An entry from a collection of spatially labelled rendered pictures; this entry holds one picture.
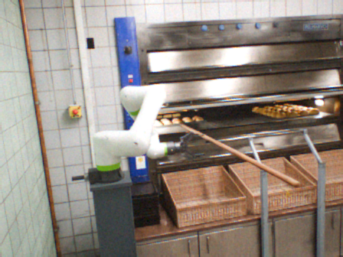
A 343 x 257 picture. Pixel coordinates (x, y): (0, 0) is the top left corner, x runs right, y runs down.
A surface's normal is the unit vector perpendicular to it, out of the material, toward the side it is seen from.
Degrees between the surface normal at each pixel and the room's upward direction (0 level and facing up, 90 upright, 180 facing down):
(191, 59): 70
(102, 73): 90
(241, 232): 90
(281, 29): 90
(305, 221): 90
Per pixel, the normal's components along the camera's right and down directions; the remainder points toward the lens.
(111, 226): 0.23, 0.16
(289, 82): 0.18, -0.18
